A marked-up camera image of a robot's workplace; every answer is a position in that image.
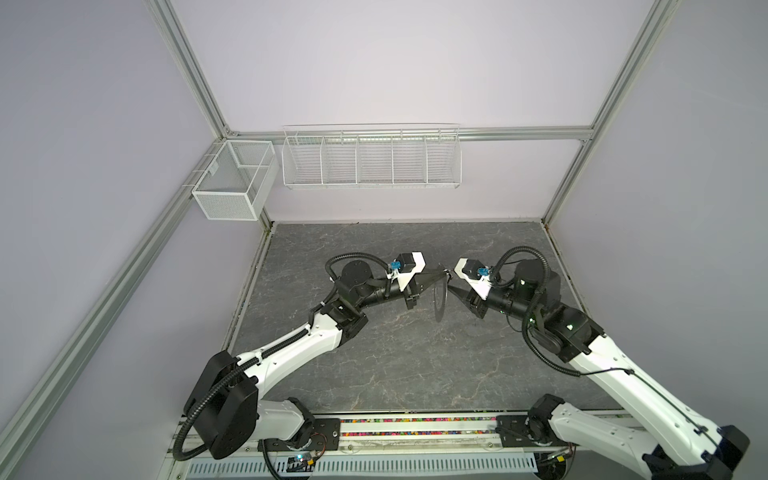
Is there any white wire shelf basket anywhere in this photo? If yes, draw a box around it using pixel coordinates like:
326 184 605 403
282 123 463 189

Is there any aluminium mounting rail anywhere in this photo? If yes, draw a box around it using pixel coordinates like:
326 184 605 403
173 409 619 460

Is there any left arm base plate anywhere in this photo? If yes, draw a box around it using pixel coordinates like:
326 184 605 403
258 418 341 452

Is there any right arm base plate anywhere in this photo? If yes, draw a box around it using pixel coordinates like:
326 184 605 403
494 414 568 448

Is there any aluminium frame profile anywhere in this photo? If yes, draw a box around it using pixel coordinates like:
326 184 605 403
1 1 651 423

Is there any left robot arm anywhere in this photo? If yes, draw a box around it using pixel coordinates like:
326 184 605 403
171 252 450 462

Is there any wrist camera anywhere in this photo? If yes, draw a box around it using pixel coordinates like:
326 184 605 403
454 258 492 300
388 251 426 292

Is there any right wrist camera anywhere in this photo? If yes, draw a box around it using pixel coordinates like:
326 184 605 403
454 258 492 300

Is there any grey perforated ring disc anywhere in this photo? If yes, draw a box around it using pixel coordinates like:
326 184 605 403
433 271 450 323

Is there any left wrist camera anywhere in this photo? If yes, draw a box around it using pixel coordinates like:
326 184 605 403
388 251 426 292

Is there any white mesh box basket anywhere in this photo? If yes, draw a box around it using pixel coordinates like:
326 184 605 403
192 140 279 221

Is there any white vented cable duct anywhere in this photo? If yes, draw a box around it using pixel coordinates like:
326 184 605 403
181 452 538 479

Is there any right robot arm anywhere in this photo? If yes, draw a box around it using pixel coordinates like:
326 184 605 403
449 246 750 479

